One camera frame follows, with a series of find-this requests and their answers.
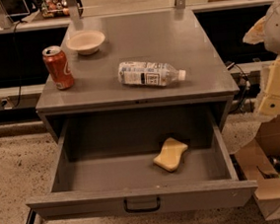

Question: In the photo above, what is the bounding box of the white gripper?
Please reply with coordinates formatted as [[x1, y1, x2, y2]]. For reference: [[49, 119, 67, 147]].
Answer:
[[243, 0, 280, 115]]

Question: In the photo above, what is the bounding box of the yellow sponge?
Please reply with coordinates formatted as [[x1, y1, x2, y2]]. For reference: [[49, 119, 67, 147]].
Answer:
[[154, 138, 188, 173]]

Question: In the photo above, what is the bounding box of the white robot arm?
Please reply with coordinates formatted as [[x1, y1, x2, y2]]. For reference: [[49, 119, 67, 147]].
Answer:
[[243, 0, 280, 115]]

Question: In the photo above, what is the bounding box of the open grey top drawer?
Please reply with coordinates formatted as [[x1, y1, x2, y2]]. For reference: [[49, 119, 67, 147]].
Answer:
[[27, 104, 257, 220]]

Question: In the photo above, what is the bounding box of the grey metal drawer cabinet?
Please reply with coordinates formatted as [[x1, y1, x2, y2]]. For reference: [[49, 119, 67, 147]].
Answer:
[[36, 9, 238, 139]]

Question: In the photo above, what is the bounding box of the cardboard box with cans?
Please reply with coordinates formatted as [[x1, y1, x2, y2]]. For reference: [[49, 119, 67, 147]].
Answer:
[[235, 115, 280, 221]]

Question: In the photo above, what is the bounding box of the clear plastic water bottle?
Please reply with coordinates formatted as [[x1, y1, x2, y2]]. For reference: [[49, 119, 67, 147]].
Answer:
[[117, 61, 186, 87]]

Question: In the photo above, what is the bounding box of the white paper bowl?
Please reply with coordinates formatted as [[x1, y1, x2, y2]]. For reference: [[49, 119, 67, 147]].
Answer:
[[66, 31, 105, 55]]

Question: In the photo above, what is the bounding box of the orange soda can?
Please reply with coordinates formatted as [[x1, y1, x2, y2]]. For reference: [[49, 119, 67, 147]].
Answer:
[[42, 45, 75, 90]]

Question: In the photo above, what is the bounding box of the box of colourful items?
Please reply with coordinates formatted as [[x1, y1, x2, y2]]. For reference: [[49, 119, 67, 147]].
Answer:
[[39, 0, 69, 18]]

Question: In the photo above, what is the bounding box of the black cables right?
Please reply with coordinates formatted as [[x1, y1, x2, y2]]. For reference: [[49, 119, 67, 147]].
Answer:
[[224, 59, 254, 114]]

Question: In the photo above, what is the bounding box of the black drawer handle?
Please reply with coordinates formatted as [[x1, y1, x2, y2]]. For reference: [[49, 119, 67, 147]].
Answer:
[[123, 197, 161, 214]]

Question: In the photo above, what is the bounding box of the grey metal post left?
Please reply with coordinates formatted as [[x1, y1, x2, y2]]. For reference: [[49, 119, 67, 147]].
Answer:
[[66, 0, 83, 23]]

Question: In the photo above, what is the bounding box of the black power cable left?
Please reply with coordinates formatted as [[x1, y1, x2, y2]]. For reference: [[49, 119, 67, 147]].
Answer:
[[0, 19, 36, 111]]

